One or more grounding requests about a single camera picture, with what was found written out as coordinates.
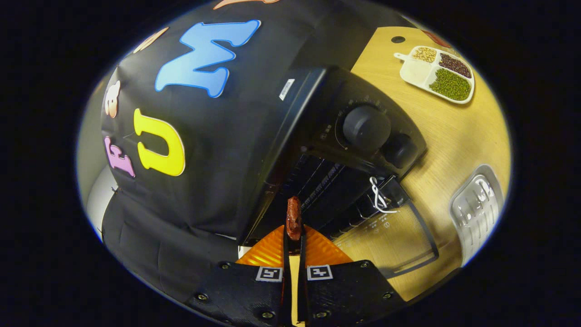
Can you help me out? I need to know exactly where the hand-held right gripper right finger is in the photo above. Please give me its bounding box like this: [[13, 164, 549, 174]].
[[297, 225, 407, 327]]

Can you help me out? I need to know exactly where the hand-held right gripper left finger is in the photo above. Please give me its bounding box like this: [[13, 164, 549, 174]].
[[184, 225, 291, 327]]

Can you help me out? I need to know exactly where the red meat piece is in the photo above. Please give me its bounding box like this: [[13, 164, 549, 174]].
[[286, 196, 303, 241]]

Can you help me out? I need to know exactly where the black electric oven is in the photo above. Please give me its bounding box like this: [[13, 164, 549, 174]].
[[238, 66, 440, 278]]

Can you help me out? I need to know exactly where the small white rectangular dish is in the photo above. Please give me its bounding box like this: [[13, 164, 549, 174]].
[[449, 164, 504, 266]]

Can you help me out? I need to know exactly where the white divided tray of beans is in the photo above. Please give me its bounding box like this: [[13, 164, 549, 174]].
[[394, 45, 476, 105]]

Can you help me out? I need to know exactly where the white string loop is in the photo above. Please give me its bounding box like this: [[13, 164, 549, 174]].
[[369, 176, 400, 214]]

